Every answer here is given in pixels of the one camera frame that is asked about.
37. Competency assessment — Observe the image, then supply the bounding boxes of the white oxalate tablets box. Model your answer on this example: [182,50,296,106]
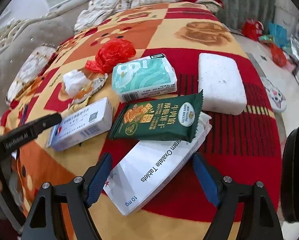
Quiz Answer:
[104,112,212,216]

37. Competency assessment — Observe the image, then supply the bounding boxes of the white barcode medicine box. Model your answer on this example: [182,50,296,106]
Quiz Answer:
[47,97,113,152]

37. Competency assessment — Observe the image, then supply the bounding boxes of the green biscuit packet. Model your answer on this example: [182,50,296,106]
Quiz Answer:
[108,91,203,142]

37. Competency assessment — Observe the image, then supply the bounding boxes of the white tissue wrapper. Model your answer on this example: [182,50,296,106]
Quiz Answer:
[63,70,108,106]

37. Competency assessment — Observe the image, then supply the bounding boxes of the white foam block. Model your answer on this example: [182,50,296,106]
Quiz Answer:
[198,53,247,115]

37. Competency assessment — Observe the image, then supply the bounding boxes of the teal tissue pack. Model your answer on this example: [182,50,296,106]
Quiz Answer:
[112,53,177,102]

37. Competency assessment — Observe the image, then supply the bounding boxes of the black trash bin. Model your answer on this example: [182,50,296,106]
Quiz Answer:
[281,127,299,223]

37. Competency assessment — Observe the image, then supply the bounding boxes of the cat print stool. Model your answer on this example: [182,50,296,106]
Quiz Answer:
[261,77,287,113]

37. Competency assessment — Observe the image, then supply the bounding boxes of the orange red checkered blanket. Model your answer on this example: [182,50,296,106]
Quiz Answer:
[0,2,281,239]

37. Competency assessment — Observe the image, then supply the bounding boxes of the grey tufted headboard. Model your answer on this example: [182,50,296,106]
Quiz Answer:
[0,0,88,118]

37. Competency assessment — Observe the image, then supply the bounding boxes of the red plastic floor bag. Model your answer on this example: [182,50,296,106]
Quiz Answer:
[270,43,287,67]

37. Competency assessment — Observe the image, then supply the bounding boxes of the red gift bag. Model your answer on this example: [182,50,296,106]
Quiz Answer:
[242,18,264,41]

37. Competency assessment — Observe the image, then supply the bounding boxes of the blue shopping bag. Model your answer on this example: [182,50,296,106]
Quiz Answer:
[268,23,288,47]

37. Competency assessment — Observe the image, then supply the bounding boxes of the white embroidered pillow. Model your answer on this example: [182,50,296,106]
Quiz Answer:
[74,0,180,34]

